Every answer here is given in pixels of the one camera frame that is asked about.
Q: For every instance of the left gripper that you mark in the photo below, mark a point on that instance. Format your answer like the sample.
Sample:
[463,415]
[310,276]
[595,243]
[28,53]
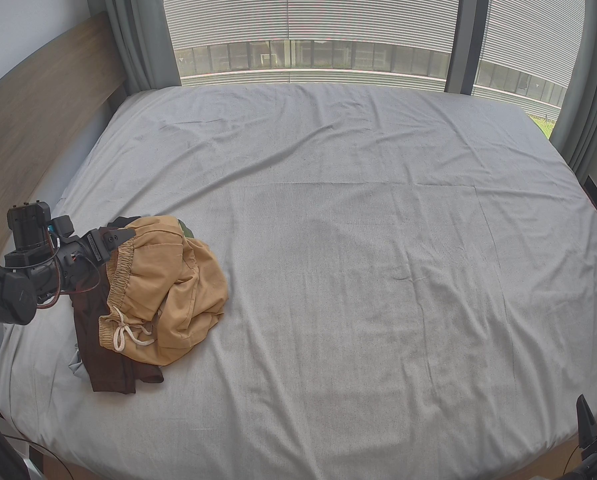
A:
[86,253]

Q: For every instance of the tan shorts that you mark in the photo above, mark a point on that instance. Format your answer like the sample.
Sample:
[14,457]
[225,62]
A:
[188,288]

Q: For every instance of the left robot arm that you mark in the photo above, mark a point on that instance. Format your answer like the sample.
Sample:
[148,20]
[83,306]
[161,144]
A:
[13,293]

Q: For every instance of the bed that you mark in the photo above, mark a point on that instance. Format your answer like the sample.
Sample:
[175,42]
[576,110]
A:
[353,243]

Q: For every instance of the black garment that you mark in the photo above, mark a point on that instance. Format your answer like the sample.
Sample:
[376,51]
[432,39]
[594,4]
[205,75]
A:
[121,222]

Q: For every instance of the green garment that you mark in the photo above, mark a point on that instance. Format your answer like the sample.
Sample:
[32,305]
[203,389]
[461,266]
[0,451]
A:
[184,230]

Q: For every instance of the brown garment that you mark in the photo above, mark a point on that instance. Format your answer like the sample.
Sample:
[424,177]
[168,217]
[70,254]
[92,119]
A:
[103,358]

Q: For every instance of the pale blue garment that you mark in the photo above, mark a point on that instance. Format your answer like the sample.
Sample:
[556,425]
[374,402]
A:
[76,363]

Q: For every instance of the grey-green curtain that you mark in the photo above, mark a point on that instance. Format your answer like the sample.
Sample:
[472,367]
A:
[596,93]
[138,28]

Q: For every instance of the window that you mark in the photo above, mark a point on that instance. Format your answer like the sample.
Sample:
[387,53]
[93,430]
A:
[469,28]

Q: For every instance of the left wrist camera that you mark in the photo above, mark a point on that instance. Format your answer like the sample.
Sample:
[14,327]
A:
[63,225]

